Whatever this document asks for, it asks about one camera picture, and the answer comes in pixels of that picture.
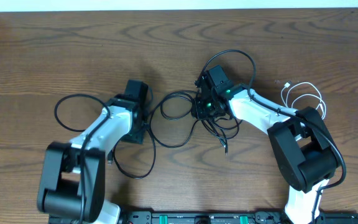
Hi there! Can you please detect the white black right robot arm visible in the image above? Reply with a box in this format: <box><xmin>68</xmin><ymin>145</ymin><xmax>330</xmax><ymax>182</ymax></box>
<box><xmin>191</xmin><ymin>81</ymin><xmax>346</xmax><ymax>223</ymax></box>

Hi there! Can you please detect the black USB cable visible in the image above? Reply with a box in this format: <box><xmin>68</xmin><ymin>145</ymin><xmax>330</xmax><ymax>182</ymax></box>
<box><xmin>106</xmin><ymin>90</ymin><xmax>244</xmax><ymax>180</ymax></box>

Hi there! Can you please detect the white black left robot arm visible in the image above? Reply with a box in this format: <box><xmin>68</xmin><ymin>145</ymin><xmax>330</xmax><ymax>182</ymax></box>
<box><xmin>37</xmin><ymin>91</ymin><xmax>147</xmax><ymax>223</ymax></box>

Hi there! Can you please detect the white USB cable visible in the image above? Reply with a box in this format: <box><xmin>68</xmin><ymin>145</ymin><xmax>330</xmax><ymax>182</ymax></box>
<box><xmin>274</xmin><ymin>79</ymin><xmax>327</xmax><ymax>120</ymax></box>

